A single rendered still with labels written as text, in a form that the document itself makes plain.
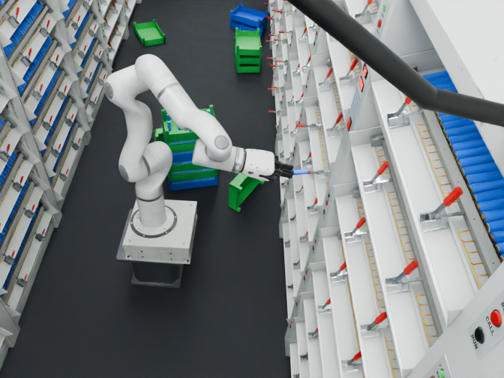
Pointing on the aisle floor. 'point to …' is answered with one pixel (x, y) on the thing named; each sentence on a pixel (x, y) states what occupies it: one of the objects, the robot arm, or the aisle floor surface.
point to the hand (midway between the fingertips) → (286, 170)
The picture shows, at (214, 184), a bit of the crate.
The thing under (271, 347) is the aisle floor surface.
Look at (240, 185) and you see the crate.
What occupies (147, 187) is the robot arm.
